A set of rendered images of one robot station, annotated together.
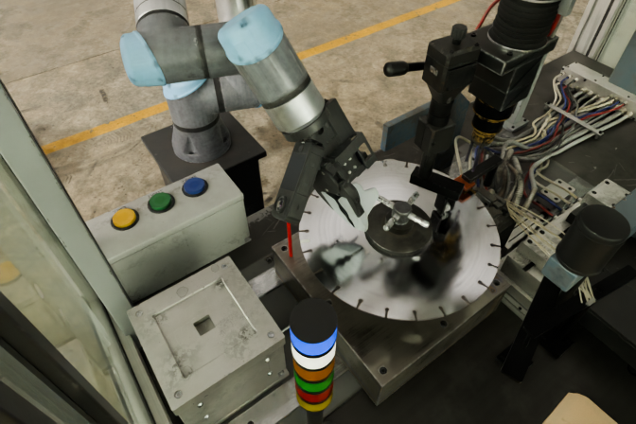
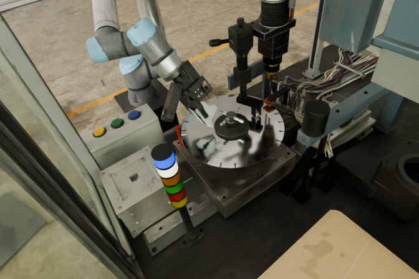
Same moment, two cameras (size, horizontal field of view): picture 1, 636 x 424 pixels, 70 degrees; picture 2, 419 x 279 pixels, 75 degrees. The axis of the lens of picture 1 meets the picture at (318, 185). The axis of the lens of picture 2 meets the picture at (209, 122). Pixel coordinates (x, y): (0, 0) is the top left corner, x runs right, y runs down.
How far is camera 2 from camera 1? 22 cm
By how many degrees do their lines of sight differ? 6
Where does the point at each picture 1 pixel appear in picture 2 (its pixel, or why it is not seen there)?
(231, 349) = (146, 187)
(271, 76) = (151, 50)
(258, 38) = (143, 32)
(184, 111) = (131, 80)
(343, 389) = (208, 211)
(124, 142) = (113, 106)
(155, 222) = (114, 132)
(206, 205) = (139, 123)
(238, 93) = not seen: hidden behind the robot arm
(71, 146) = (86, 110)
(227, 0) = not seen: hidden behind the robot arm
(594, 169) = not seen: hidden behind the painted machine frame
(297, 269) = (184, 152)
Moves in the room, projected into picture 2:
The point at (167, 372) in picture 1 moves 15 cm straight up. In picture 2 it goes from (115, 198) to (94, 167)
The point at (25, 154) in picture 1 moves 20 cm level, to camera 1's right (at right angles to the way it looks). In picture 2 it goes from (42, 92) to (120, 86)
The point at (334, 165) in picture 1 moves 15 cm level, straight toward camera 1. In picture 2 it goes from (189, 92) to (181, 130)
